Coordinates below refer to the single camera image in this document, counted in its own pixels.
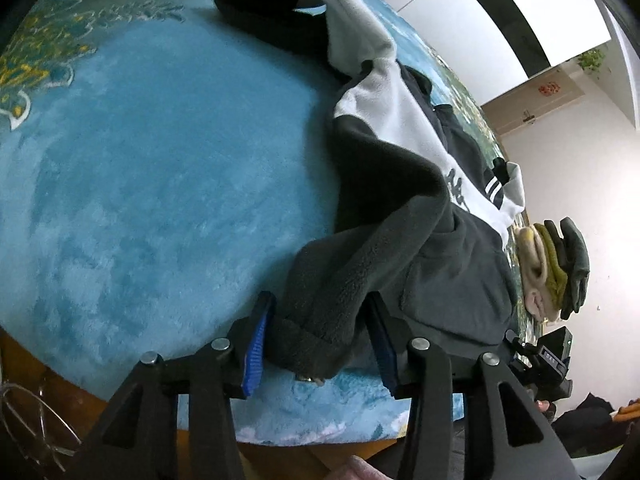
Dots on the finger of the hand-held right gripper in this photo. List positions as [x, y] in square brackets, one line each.
[515, 342]

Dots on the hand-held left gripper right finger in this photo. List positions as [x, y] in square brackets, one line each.
[389, 362]

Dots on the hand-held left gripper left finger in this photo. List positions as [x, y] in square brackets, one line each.
[256, 355]

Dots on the black white grey fleece jacket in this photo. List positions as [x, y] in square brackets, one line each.
[400, 195]

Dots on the dark cloth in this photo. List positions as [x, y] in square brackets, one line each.
[587, 422]

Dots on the folded beige garment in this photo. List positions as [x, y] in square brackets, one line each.
[532, 270]

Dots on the folded olive garment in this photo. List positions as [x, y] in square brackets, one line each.
[554, 265]

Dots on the orange cloth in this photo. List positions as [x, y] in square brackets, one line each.
[630, 410]

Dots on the pink cloth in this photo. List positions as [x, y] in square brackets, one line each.
[357, 469]

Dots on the blue printed blanket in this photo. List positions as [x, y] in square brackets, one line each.
[150, 175]

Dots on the green hanging plant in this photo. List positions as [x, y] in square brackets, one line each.
[592, 59]

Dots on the wall-mounted device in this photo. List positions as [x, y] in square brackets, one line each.
[528, 117]

